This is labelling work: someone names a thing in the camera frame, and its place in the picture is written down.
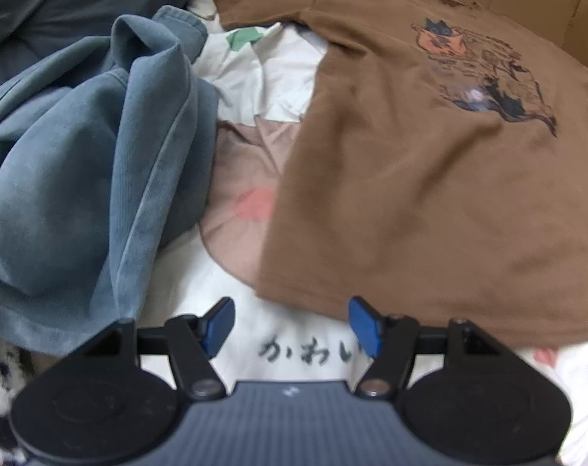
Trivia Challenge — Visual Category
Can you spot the bear print bed sheet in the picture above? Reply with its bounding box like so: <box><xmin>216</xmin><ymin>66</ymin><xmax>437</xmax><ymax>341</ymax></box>
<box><xmin>143</xmin><ymin>0</ymin><xmax>588</xmax><ymax>466</ymax></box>

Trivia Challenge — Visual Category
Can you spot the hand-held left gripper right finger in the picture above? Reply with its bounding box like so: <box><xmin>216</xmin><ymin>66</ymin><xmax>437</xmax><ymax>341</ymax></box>
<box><xmin>348</xmin><ymin>296</ymin><xmax>501</xmax><ymax>399</ymax></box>

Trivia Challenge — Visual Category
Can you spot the blue-grey sweatshirt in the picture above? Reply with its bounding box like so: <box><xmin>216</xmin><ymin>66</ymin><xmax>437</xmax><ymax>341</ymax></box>
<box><xmin>0</xmin><ymin>5</ymin><xmax>222</xmax><ymax>357</ymax></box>

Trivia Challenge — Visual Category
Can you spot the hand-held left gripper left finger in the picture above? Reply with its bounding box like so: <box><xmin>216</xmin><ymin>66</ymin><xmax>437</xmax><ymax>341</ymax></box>
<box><xmin>80</xmin><ymin>296</ymin><xmax>236</xmax><ymax>401</ymax></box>

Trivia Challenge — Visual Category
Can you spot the dark grey garment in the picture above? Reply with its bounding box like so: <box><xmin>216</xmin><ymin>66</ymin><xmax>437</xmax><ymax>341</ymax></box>
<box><xmin>0</xmin><ymin>0</ymin><xmax>219</xmax><ymax>93</ymax></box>

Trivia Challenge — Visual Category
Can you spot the brown printed t-shirt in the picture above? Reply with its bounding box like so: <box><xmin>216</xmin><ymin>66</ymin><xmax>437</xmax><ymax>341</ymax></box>
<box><xmin>210</xmin><ymin>0</ymin><xmax>588</xmax><ymax>350</ymax></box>

